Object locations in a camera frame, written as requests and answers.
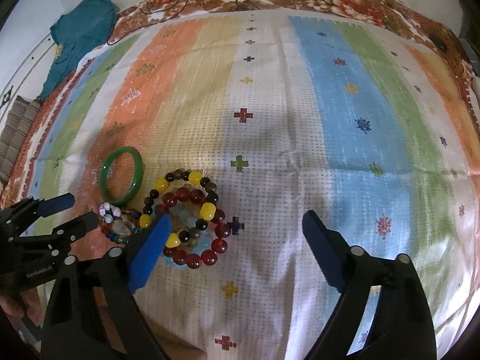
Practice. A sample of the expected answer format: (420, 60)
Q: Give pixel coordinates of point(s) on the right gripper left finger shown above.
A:
(73, 328)

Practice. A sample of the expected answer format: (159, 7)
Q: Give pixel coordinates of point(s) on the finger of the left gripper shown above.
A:
(52, 204)
(75, 228)

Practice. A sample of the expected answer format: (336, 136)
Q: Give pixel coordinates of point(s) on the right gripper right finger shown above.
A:
(402, 326)

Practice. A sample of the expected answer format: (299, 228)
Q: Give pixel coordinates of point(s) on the green jade bangle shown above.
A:
(121, 175)

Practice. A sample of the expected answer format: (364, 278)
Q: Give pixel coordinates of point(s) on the person's left hand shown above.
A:
(26, 303)

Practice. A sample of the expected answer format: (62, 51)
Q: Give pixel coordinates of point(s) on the grey striped folded cloth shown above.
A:
(18, 124)

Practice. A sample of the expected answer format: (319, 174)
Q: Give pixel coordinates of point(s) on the teal blue garment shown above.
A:
(75, 34)

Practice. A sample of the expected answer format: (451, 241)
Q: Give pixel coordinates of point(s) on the striped colourful mat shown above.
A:
(262, 157)

